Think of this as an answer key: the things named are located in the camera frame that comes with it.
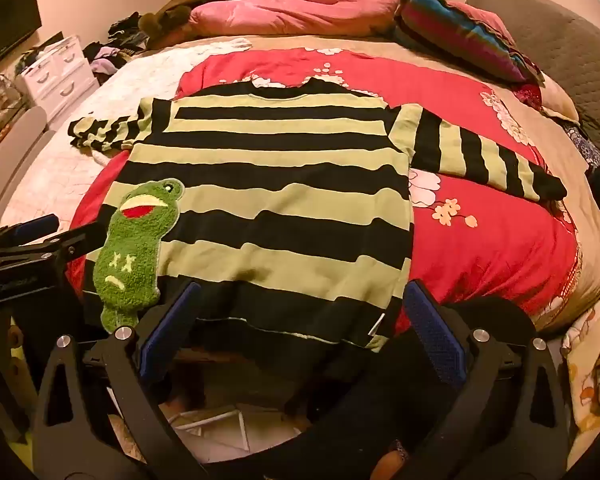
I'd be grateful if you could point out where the grey quilted headboard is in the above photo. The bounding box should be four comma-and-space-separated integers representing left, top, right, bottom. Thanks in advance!
465, 0, 600, 171

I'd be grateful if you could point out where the green black striped frog sweater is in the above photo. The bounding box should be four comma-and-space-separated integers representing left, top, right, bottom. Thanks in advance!
67, 77, 568, 353

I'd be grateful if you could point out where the brown fur-trimmed coat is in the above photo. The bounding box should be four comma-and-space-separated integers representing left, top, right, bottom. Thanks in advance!
137, 0, 271, 51

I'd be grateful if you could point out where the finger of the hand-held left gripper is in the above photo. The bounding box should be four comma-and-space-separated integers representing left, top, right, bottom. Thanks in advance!
0, 213, 61, 252
0, 221, 109, 267

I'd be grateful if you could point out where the blue patterned cloth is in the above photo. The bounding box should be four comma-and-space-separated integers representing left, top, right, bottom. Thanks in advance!
562, 120, 600, 181

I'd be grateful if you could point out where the striped colourful pillow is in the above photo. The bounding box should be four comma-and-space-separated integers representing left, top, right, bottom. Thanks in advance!
392, 0, 546, 86

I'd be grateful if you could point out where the pile of clothes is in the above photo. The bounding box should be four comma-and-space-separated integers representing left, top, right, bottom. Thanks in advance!
82, 10, 151, 81

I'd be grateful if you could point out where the animal print sheet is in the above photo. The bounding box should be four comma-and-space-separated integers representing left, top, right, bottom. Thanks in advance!
562, 300, 600, 433

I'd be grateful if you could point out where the white drawer cabinet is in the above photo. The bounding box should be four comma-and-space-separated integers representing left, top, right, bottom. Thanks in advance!
15, 35, 101, 126

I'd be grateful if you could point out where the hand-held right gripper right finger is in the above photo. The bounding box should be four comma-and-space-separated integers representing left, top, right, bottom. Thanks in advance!
400, 279, 571, 480

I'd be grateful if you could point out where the cream pillow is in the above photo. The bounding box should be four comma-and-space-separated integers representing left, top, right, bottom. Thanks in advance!
542, 79, 581, 122

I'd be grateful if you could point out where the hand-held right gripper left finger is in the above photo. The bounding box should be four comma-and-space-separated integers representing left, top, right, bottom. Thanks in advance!
32, 281, 206, 480

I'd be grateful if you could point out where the white plaid fluffy blanket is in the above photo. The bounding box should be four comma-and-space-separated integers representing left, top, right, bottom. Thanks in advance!
0, 37, 251, 236

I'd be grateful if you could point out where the red floral blanket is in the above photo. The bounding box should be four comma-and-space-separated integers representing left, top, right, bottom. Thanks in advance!
65, 47, 581, 333

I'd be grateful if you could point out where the pink quilt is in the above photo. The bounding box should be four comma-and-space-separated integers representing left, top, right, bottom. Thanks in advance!
187, 0, 403, 38

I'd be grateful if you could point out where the black television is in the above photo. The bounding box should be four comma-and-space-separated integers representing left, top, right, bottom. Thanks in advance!
0, 0, 43, 78

